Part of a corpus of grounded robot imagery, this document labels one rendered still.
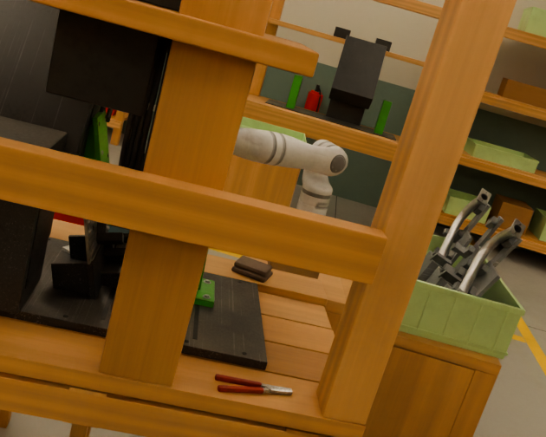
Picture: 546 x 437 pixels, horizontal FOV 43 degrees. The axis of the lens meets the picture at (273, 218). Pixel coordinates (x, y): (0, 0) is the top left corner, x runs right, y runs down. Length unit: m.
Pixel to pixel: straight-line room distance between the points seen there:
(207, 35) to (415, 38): 5.97
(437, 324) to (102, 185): 1.29
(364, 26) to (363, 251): 5.87
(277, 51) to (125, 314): 0.54
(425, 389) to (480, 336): 0.23
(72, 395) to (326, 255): 0.55
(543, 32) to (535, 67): 0.65
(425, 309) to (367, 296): 0.86
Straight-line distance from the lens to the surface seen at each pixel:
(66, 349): 1.39
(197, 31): 1.10
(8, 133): 1.38
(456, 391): 2.21
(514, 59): 7.17
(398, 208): 1.23
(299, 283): 1.93
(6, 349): 1.37
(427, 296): 2.11
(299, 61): 1.11
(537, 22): 6.65
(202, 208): 1.14
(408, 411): 2.23
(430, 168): 1.23
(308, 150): 1.93
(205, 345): 1.47
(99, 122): 1.55
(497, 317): 2.18
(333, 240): 1.17
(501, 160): 6.69
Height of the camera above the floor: 1.58
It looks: 16 degrees down
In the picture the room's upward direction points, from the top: 16 degrees clockwise
